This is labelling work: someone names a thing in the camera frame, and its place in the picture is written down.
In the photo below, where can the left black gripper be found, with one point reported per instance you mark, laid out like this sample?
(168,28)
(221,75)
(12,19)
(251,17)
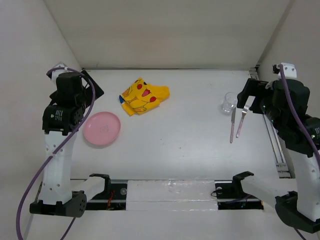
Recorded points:
(54,94)

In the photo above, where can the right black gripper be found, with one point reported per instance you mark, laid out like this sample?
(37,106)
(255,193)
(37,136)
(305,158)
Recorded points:
(253,87)

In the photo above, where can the yellow cartoon print cloth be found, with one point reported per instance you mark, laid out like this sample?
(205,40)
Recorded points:
(142,97)

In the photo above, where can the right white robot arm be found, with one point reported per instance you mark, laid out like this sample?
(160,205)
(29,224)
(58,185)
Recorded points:
(298,209)

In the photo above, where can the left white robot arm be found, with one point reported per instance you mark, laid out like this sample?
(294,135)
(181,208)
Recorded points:
(67,111)

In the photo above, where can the clear drinking glass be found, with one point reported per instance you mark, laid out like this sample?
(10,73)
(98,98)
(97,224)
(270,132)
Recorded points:
(229,102)

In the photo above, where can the pink round plate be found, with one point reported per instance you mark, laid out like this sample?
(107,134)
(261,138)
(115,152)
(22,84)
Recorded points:
(102,128)

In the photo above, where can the fork with pink handle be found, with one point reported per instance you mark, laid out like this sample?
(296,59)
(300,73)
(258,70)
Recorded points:
(243,114)

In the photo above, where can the knife with pink handle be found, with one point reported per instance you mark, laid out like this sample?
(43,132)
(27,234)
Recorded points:
(233,116)

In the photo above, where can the aluminium side rail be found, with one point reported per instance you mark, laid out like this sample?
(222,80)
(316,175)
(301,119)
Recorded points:
(276,155)

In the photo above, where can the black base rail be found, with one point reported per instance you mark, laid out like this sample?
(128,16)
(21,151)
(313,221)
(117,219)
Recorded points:
(172,195)

